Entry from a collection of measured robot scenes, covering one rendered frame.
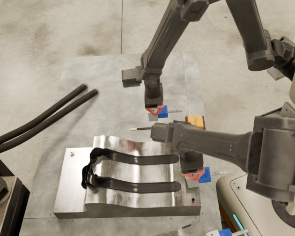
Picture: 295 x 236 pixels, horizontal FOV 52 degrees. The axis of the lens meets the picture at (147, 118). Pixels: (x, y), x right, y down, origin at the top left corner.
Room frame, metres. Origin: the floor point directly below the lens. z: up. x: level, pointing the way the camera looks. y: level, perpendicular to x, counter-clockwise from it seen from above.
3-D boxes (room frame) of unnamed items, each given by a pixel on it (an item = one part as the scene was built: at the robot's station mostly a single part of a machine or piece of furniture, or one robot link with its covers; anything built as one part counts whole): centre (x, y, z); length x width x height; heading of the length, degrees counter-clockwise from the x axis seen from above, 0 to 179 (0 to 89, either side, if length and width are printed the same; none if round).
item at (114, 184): (0.51, 0.08, 0.92); 0.35 x 0.16 x 0.09; 84
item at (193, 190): (0.44, -0.12, 0.87); 0.05 x 0.05 x 0.04; 84
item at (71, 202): (0.53, 0.10, 0.87); 0.50 x 0.26 x 0.14; 84
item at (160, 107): (0.73, -0.03, 0.99); 0.07 x 0.07 x 0.09; 84
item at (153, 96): (0.75, -0.03, 1.06); 0.10 x 0.07 x 0.07; 174
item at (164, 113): (0.74, -0.07, 0.93); 0.13 x 0.05 x 0.05; 84
